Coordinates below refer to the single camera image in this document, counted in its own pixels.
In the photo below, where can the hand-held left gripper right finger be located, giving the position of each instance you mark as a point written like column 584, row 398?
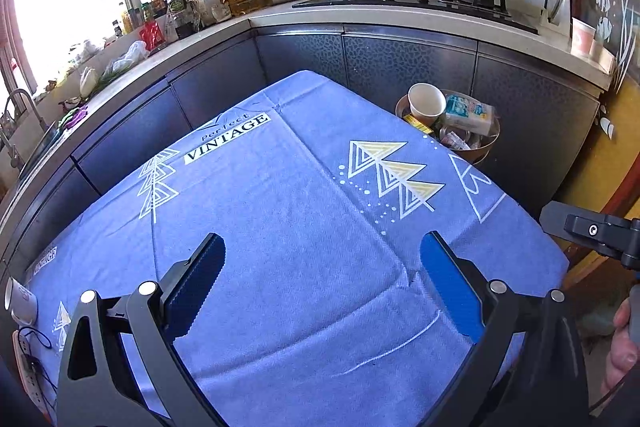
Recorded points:
column 450, row 292

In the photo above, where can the white mug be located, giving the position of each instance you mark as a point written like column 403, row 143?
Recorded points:
column 22, row 304

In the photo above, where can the black gas stove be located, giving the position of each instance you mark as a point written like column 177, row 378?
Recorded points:
column 415, row 9

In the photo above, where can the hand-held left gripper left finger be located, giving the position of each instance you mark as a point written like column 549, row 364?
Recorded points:
column 195, row 287

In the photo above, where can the pink paper cup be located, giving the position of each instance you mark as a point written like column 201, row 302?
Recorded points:
column 582, row 38

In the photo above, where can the row of seasoning bottles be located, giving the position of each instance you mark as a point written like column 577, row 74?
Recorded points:
column 172, row 14

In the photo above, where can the white power strip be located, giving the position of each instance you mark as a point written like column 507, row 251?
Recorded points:
column 27, row 372

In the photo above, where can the purple cloth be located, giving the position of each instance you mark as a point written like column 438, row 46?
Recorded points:
column 74, row 117

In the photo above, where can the white green soft packet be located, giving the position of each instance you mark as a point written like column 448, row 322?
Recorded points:
column 470, row 114

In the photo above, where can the white vegetable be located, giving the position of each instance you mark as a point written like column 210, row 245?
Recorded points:
column 89, row 83

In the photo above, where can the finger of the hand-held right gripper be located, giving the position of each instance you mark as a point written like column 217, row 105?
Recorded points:
column 582, row 232

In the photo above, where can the white plastic jug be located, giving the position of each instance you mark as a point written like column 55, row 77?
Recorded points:
column 204, row 2

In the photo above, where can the small white container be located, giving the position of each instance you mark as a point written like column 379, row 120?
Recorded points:
column 601, row 54

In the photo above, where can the white plastic bag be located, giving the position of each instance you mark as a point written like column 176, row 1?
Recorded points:
column 127, row 59

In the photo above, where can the person's right hand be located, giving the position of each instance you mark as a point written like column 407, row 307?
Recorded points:
column 617, row 357

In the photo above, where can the white paper cup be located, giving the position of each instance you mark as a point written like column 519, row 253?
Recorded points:
column 426, row 104

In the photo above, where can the red plastic bag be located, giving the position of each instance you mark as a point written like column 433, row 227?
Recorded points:
column 151, row 36

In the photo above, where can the steel faucet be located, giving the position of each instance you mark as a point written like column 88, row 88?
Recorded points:
column 25, row 102

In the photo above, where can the blue printed tablecloth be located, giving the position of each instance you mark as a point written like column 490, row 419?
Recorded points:
column 300, row 232

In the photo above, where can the kitchen counter with dark doors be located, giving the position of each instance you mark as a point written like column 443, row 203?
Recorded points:
column 400, row 57

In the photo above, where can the yellow snack wrapper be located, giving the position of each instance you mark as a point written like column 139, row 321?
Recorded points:
column 417, row 122

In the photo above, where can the beige round waste bin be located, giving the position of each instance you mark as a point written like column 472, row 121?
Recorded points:
column 489, row 146

